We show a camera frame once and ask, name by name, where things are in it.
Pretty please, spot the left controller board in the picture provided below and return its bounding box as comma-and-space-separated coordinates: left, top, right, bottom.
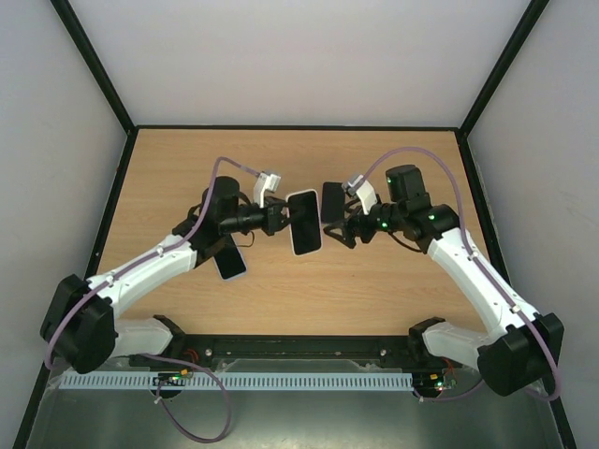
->
152, 369, 194, 387

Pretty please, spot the black phone white edge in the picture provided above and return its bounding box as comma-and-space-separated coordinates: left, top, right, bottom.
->
285, 189, 323, 256

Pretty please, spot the white slotted cable duct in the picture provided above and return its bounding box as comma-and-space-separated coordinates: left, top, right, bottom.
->
57, 371, 413, 392

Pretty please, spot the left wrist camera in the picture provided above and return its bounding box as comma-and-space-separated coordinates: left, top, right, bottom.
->
253, 171, 281, 209

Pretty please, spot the phone in blue case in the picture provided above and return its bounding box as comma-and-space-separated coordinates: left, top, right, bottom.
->
213, 246, 247, 281

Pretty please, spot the dark blue phone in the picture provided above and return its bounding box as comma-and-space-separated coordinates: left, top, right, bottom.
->
320, 181, 345, 225

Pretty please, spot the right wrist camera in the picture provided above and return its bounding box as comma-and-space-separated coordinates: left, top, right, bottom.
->
342, 174, 377, 215

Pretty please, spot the black aluminium frame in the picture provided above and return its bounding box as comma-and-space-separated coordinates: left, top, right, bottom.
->
12, 1, 577, 448

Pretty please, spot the right controller board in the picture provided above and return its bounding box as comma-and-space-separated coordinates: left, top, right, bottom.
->
422, 371, 457, 392

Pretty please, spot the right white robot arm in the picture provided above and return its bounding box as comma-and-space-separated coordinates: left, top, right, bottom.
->
324, 165, 564, 397

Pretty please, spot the black mounting rail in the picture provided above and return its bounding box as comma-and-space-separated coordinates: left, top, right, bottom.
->
162, 334, 462, 371

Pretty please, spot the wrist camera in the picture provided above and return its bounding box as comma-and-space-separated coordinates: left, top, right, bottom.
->
342, 174, 377, 215
253, 171, 281, 209

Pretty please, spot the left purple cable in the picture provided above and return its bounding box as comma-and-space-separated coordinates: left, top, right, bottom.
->
44, 156, 263, 443

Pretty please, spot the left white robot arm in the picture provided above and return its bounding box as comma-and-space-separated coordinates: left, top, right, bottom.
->
40, 172, 289, 374

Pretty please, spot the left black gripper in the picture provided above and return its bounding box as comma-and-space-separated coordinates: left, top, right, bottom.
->
220, 196, 304, 237

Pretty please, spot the controller board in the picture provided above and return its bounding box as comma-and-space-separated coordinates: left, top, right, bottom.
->
422, 371, 457, 392
152, 369, 194, 387

